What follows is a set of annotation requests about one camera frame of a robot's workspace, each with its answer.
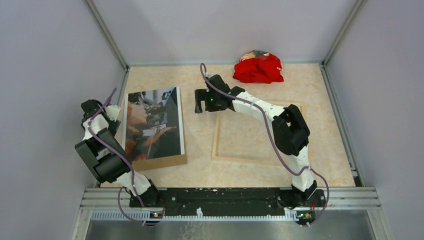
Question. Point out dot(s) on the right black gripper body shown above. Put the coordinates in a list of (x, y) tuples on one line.
[(212, 103)]

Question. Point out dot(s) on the printed photo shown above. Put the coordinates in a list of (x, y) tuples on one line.
[(154, 124)]

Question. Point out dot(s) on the wooden picture frame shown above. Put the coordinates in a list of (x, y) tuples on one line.
[(239, 138)]

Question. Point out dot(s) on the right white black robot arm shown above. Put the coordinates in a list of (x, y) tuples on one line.
[(285, 126)]

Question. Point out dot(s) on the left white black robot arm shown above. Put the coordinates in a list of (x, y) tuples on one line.
[(106, 159)]

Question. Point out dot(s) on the red cloth bundle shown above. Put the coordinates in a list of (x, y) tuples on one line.
[(258, 67)]

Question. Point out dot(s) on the brown cardboard backing board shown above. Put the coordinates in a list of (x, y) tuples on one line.
[(159, 162)]

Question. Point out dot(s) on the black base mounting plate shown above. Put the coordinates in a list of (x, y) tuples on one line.
[(235, 202)]

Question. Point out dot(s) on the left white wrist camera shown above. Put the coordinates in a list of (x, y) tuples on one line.
[(112, 112)]

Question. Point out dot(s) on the aluminium rail front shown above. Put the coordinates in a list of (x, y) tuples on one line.
[(114, 204)]

